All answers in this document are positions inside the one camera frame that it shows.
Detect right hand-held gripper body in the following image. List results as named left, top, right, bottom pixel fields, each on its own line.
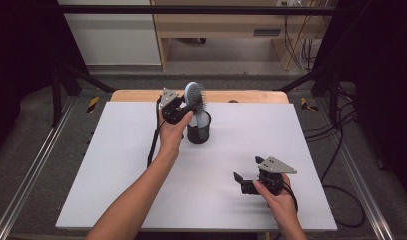
left=240, top=156, right=298, bottom=196

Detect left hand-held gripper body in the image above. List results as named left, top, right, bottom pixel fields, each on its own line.
left=159, top=87, right=186, bottom=126

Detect light blue hairbrush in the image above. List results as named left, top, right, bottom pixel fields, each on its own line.
left=183, top=81, right=209, bottom=130

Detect black mesh cup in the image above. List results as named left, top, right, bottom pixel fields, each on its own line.
left=186, top=111, right=212, bottom=145

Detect person's left hand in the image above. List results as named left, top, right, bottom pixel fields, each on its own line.
left=157, top=110, right=194, bottom=155

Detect person's right hand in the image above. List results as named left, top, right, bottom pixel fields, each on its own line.
left=252, top=174, right=297, bottom=219

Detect white board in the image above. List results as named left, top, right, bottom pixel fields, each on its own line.
left=55, top=101, right=339, bottom=233

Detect wooden table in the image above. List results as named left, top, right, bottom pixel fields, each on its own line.
left=110, top=89, right=290, bottom=104

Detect yellow black tape marker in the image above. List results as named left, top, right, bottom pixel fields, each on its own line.
left=299, top=96, right=319, bottom=113
left=86, top=96, right=101, bottom=114

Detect wooden desk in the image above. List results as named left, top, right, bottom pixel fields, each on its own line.
left=150, top=0, right=339, bottom=72

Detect white cabinet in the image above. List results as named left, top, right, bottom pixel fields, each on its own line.
left=56, top=0, right=163, bottom=66

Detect black curtain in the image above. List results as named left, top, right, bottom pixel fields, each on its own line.
left=0, top=0, right=89, bottom=158
left=312, top=0, right=407, bottom=198

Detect white power strip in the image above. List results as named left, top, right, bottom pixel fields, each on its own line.
left=276, top=0, right=305, bottom=8

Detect right hand-held gripper cable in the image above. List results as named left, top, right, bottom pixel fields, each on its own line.
left=281, top=180, right=299, bottom=214

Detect hand-held gripper cable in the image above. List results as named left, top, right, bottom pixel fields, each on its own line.
left=281, top=180, right=299, bottom=214
left=146, top=97, right=167, bottom=168

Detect left hand-held gripper cable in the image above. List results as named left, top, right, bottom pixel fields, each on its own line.
left=146, top=97, right=167, bottom=168

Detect black floor cable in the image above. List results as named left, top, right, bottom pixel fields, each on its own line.
left=303, top=83, right=366, bottom=230

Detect aluminium rail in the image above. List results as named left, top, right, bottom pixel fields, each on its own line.
left=335, top=141, right=396, bottom=240
left=0, top=97, right=76, bottom=240

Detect black horizontal frame bar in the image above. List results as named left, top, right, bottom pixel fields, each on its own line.
left=53, top=4, right=346, bottom=16

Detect black frame strut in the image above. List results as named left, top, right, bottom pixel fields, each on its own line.
left=50, top=63, right=116, bottom=128
left=274, top=63, right=341, bottom=127

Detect bundle of hanging cables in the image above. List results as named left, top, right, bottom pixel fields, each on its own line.
left=282, top=14, right=326, bottom=73

